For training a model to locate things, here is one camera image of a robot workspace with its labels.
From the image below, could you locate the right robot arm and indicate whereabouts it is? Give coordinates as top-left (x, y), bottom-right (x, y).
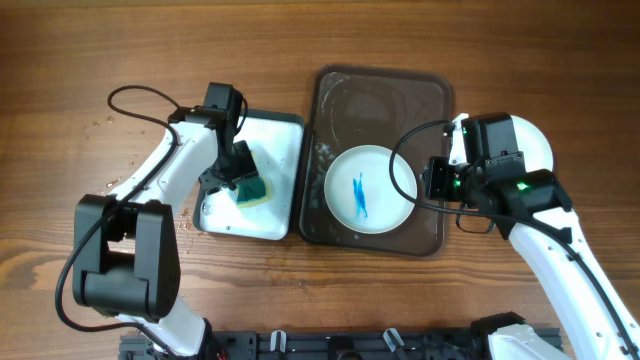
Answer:
top-left (423, 113), bottom-right (639, 359)

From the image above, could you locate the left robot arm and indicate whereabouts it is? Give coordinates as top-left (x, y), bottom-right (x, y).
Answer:
top-left (55, 83), bottom-right (268, 359)

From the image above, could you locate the black tray with white liner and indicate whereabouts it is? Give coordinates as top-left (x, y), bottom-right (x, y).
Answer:
top-left (193, 110), bottom-right (304, 241)

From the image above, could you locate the brown plastic tray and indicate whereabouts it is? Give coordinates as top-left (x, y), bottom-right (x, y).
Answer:
top-left (296, 65), bottom-right (454, 258)

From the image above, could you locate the white plate blue smear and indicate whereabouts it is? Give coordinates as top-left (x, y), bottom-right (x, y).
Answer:
top-left (511, 115), bottom-right (554, 172)

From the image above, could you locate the white plate blue streak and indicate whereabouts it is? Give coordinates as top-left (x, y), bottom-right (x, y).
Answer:
top-left (324, 145), bottom-right (418, 234)

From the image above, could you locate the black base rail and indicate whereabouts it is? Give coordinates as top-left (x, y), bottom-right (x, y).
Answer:
top-left (118, 328), bottom-right (566, 360)

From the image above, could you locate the green yellow sponge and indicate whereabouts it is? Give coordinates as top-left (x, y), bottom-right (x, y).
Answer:
top-left (235, 176), bottom-right (271, 208)

